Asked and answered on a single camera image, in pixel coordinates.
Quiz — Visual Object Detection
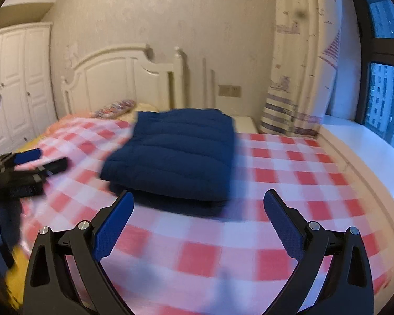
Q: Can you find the white window sill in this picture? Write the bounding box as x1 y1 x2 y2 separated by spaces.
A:
315 113 394 270

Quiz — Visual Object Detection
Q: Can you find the patterned pillow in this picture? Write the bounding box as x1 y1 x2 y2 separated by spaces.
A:
92 99 137 119

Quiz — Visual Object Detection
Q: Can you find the wall switch panel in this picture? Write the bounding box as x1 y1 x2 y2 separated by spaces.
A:
218 85 242 98

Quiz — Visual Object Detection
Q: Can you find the white pole stand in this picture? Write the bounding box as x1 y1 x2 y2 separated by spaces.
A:
200 57 217 109

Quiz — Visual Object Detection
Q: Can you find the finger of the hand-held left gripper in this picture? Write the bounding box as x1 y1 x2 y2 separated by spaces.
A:
16 157 68 183
0 148 42 171

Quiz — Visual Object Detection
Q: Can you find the white nightstand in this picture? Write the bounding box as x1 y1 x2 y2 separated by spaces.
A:
231 115 255 135

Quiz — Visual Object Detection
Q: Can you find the white wardrobe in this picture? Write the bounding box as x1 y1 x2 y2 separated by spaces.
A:
0 21 58 161

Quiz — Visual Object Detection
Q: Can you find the red white checkered blanket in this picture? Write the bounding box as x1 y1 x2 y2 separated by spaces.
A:
15 113 394 315

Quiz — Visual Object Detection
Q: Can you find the printed curtain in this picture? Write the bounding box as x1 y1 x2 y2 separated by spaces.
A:
259 0 344 138

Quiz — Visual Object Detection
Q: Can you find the cream pillow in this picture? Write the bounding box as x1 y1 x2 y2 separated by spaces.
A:
123 102 160 122

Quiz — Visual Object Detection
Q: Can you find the white bed headboard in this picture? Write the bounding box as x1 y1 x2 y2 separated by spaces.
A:
61 43 188 119

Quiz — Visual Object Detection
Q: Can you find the navy blue puffer jacket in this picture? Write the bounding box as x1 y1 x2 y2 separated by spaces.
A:
100 108 235 217

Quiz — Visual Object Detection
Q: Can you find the dark framed window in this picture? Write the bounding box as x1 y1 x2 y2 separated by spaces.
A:
345 0 394 165

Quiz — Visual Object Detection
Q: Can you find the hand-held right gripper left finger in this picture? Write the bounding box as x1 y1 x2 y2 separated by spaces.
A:
22 190 135 315

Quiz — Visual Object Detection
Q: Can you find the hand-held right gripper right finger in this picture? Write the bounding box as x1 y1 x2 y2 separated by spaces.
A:
263 188 375 315

